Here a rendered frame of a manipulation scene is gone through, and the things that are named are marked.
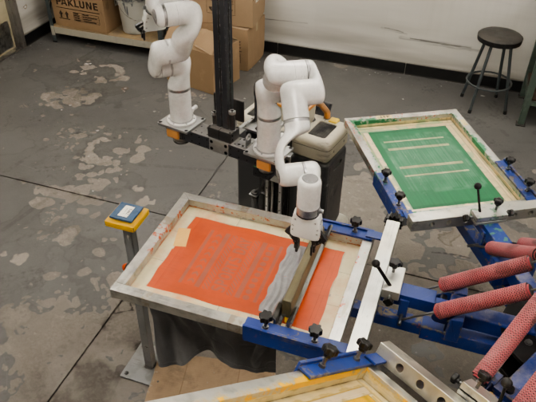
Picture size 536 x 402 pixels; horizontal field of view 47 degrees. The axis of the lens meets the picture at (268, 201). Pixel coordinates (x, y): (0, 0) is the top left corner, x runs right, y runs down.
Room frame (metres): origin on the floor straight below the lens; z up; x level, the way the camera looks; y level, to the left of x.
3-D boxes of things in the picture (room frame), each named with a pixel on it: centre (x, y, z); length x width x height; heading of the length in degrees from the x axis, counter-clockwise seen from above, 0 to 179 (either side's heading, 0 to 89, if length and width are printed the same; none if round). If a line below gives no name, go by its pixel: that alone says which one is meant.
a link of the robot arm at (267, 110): (2.12, -0.01, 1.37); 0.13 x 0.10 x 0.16; 103
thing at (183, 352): (1.44, 0.18, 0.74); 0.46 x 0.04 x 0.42; 71
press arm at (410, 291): (1.44, -0.47, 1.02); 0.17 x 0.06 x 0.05; 71
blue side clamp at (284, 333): (1.28, -0.08, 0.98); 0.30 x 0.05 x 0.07; 71
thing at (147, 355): (1.91, 0.56, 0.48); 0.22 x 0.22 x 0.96; 71
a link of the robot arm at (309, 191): (1.59, -0.13, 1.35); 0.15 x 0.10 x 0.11; 13
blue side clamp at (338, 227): (1.80, -0.25, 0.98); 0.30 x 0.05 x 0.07; 71
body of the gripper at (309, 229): (1.55, -0.13, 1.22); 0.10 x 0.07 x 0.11; 71
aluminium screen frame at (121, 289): (1.61, 0.06, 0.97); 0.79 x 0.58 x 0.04; 71
